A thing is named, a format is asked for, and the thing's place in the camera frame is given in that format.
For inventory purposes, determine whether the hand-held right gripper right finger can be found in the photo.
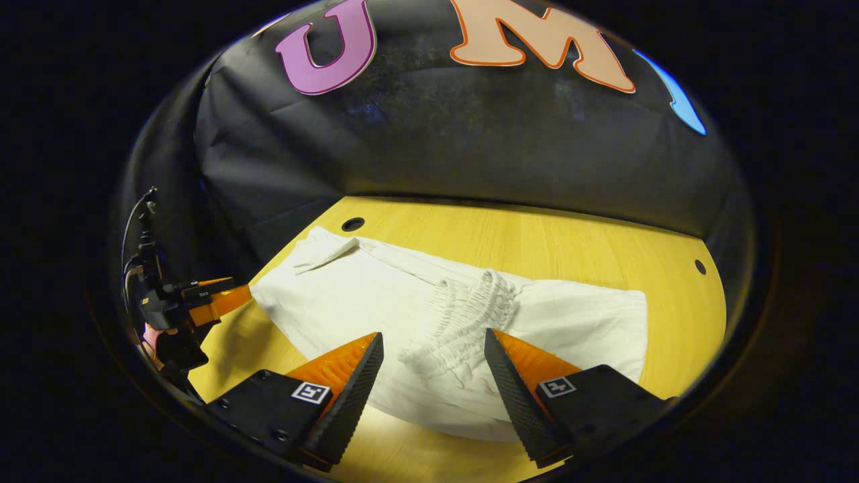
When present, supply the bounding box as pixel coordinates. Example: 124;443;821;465
483;327;675;469

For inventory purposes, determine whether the black backdrop cloth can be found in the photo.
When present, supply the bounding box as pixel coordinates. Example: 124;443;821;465
121;0;756;286

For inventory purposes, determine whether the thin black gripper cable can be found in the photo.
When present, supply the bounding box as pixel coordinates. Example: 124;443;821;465
120;186;159;296

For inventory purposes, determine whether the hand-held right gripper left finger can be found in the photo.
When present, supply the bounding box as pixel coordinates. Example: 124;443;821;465
205;332;385;472

